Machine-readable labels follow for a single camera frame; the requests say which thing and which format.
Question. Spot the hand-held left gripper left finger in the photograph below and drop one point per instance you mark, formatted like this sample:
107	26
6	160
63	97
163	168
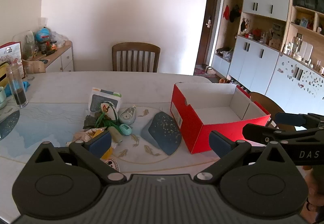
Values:
99	141

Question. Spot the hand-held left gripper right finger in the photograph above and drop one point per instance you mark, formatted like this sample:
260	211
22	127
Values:
219	143

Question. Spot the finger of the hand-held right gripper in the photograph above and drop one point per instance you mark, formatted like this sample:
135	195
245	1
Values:
258	133
288	119

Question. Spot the beige tube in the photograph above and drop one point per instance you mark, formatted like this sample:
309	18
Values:
115	135

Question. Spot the dark green packet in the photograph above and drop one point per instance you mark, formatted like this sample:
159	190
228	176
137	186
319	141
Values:
88	121

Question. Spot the round face sticker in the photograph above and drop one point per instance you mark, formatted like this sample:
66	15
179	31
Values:
112	163

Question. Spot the red shoe box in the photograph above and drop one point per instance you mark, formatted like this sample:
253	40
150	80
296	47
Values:
195	133

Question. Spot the small teal device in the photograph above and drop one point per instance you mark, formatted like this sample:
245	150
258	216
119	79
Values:
125	130

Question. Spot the mint white tape dispenser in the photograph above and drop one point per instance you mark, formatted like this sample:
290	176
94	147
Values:
127	115

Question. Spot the white wipes pack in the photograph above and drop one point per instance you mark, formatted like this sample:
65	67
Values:
101	100

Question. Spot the blue speckled pouch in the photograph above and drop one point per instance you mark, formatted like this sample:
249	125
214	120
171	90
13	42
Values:
162	133

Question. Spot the wooden round-back chair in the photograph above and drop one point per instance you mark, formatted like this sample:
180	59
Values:
263	102

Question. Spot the grey shoes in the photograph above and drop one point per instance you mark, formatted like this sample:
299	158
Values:
235	83

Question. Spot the patterned doorway rug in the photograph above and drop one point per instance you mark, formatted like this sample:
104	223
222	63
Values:
200	71

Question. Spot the pale slippers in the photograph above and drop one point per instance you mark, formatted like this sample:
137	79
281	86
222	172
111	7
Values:
209	69

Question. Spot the white wooden sideboard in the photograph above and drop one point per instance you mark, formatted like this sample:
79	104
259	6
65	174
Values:
65	58

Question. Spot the blue cloth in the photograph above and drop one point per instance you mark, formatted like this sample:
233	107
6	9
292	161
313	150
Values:
25	85

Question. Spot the glass bottle with dark contents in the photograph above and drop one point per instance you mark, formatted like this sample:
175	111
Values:
19	95

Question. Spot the wooden slat-back chair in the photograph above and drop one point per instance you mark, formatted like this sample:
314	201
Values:
136	47

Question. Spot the jar with orange label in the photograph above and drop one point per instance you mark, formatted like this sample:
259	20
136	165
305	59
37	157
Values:
53	46

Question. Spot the mint cup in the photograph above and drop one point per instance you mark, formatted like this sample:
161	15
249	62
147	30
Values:
2	98

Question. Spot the dark jar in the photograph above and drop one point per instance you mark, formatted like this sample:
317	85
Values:
43	47

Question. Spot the clear plastic bag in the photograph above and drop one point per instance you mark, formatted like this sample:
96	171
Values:
59	38

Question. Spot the yellow box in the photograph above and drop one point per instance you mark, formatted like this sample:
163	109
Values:
3	74

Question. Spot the black hat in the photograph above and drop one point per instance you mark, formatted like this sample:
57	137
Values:
235	12

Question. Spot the blue globe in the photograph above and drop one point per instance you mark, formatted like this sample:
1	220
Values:
43	34

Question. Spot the red hat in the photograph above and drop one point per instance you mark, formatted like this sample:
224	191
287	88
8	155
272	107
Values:
226	12

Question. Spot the red white printed box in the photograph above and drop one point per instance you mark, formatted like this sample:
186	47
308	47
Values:
10	50

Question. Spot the white wooden wall cabinet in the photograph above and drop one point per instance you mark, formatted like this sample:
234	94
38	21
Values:
253	62

